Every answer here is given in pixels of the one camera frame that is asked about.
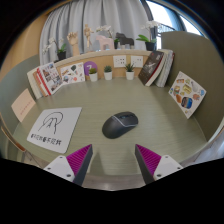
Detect white wall socket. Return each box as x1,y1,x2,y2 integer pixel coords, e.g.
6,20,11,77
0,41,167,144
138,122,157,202
130,55,144,69
112,54,127,69

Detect dark horse figurine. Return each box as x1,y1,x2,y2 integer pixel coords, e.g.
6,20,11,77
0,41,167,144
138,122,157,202
115,32,135,50

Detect white assorted sticker sheet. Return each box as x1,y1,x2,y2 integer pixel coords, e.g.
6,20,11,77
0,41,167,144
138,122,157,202
59,62,87,85

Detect black cover book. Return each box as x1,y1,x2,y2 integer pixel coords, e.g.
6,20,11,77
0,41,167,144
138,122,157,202
137,50,165,87

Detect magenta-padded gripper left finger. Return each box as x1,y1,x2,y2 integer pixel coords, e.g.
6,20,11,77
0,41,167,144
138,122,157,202
43,143,94,187

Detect red-spined photo magazine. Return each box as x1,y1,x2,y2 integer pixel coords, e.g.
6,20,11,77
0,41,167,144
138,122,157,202
35,61,64,97

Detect wooden hand model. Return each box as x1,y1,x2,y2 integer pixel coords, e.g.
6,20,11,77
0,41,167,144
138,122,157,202
66,31,81,57

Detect food sticker sheet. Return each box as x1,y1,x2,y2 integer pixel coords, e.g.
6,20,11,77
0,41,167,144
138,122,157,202
168,70,207,120

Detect pale pink paper card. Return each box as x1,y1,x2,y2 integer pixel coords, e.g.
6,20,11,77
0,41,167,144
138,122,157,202
10,88,37,123

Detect wooden artist mannequin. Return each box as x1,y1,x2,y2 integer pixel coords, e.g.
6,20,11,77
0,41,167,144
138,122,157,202
83,23,95,53

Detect pink horse figurine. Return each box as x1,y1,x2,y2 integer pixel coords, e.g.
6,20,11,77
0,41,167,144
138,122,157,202
95,34,115,52

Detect grey curtain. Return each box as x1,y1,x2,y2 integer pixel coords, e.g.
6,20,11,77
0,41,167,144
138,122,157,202
39,0,151,66

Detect white orchid plant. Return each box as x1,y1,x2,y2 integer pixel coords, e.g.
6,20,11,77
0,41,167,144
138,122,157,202
95,24,120,50

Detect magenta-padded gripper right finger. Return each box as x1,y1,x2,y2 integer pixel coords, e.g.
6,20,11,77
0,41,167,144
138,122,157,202
134,143,184,185

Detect white and brown books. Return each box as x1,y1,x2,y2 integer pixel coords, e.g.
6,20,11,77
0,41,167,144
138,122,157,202
26,66,44,100

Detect white books stack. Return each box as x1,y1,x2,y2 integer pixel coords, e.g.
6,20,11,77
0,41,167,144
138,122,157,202
154,49,176,89

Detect purple round number sign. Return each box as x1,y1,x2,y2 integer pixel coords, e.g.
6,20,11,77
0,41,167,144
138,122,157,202
83,60,99,77

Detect white orchid in black pot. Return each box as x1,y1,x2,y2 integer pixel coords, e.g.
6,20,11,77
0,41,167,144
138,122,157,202
135,20,162,52
42,37,68,62

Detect dark grey computer mouse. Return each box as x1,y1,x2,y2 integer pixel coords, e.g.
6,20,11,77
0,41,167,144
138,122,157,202
101,111,139,140

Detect small plant in white pot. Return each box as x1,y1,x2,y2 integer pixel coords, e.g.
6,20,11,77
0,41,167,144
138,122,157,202
87,67,99,83
103,65,114,81
124,63,136,81

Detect light wood desk backboard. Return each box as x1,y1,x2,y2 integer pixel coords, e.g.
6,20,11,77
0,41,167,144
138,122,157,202
53,49,153,81

